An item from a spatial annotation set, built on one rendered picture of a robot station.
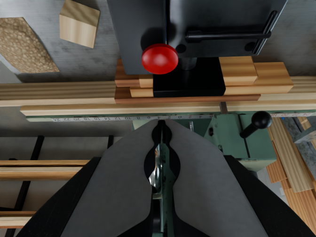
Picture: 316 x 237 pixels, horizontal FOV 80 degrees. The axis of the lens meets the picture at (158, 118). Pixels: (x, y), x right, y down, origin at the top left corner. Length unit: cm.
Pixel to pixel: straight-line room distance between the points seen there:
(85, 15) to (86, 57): 9
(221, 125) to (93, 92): 23
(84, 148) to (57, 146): 39
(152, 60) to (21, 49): 23
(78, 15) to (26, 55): 12
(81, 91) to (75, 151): 257
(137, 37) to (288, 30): 24
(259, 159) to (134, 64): 19
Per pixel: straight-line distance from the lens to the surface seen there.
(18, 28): 34
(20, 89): 44
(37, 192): 297
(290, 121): 131
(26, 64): 37
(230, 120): 28
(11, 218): 238
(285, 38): 36
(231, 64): 30
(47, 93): 40
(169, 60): 16
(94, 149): 284
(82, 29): 27
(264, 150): 28
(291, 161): 189
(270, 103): 40
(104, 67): 35
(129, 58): 18
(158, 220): 39
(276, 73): 37
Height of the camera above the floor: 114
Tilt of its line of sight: 30 degrees down
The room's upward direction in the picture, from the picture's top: 180 degrees clockwise
